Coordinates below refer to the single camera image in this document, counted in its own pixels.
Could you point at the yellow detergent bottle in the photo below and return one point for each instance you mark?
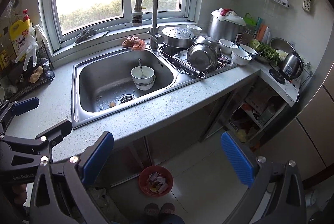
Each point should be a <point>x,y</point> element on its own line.
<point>19,31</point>

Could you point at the pink slipper right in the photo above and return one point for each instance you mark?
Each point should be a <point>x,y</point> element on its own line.
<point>167,210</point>

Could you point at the steel pan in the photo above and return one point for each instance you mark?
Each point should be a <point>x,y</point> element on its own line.
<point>202,57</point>

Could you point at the eggshell in sink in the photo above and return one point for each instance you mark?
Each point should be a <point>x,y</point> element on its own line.
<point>112,104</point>

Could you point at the ginger root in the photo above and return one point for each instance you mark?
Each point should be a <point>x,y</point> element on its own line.
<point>36,74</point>

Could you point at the orange dish rag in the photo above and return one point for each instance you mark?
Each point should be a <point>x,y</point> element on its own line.
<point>135,43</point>

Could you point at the red trash bin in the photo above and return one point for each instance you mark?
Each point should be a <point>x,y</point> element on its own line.
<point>155,181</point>

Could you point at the stainless steel sink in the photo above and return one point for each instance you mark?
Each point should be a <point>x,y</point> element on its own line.
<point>106,78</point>

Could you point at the electric steel kettle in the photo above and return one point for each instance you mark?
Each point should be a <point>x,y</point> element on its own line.
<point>292,67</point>

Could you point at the white rubber glove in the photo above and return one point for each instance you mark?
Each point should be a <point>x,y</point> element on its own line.
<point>29,50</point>

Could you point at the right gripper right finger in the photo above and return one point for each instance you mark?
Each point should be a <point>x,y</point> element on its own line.
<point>274,194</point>

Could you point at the pink slipper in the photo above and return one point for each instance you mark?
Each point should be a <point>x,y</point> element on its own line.
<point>167,210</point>
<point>151,210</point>

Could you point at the metal spoon in bowl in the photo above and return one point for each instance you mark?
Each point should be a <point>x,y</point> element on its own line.
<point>141,69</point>

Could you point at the green leafy vegetables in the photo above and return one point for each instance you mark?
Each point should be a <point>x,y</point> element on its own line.
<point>267,55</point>

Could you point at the person's left hand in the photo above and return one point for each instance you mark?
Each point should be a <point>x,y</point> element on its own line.
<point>20,194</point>

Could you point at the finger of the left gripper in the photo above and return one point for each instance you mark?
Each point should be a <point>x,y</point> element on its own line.
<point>16,108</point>
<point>52,137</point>

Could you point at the white ceramic bowl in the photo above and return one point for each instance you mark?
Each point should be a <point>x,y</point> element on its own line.
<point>146,83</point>

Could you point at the dark scrubber on windowsill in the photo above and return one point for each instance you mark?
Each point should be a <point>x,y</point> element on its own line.
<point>84,35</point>

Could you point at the white bowl on counter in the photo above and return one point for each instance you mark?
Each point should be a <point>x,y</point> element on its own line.
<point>240,57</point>
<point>226,46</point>

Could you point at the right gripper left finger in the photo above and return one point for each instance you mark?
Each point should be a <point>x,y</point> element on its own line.
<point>60,189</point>

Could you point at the pink slipper left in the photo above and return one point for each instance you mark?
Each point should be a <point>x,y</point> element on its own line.
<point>151,210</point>

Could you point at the person's legs in jeans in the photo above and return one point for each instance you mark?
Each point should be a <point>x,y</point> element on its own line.
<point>161,219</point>

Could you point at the perforated steel strainer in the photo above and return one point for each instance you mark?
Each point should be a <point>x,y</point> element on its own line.
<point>178,37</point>

